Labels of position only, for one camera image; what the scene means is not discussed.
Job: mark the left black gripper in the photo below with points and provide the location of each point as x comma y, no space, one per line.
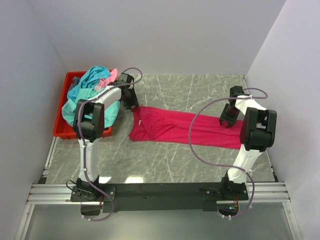
134,101

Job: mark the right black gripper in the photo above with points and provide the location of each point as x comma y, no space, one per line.
224,117

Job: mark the magenta t shirt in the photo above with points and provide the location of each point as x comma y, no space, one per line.
160,125

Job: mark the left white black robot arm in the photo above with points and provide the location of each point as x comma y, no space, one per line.
89,125

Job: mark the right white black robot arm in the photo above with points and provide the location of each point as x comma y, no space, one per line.
257,133

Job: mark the teal green t shirt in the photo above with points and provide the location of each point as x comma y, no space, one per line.
68,110

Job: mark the pink t shirt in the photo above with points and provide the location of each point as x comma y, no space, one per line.
103,82

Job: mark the light blue t shirt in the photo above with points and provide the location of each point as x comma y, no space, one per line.
90,79

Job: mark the grey t shirt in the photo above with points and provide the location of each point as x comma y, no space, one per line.
75,82

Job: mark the red plastic bin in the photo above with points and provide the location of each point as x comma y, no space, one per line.
61,128

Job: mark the black base beam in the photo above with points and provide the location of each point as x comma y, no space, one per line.
120,197

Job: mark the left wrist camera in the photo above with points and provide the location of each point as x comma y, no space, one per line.
123,81

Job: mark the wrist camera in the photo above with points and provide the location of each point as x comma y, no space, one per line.
123,81
236,91

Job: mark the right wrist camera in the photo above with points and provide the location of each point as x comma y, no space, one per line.
236,91

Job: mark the aluminium rail frame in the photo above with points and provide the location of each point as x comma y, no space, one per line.
62,163

